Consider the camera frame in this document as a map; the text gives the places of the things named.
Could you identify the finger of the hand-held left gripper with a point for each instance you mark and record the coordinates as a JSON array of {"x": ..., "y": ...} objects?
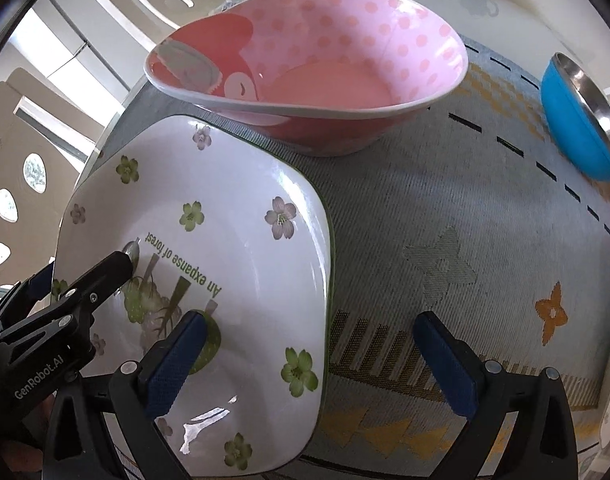
[
  {"x": 107, "y": 272},
  {"x": 35, "y": 287}
]

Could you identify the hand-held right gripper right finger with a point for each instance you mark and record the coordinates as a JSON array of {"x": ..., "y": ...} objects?
[{"x": 442, "y": 365}]

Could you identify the white floral square plate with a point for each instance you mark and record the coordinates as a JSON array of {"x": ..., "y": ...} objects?
[{"x": 235, "y": 240}]

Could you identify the woven grey patterned placemat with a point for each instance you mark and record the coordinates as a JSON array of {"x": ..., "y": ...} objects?
[{"x": 435, "y": 200}]

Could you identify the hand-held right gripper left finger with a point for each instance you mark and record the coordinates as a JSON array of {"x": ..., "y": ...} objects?
[{"x": 177, "y": 360}]

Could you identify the blue steel bowl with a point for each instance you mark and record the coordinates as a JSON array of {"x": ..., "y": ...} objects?
[{"x": 570, "y": 120}]

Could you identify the pink polka dot bowl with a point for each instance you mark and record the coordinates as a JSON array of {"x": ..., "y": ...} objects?
[{"x": 335, "y": 50}]

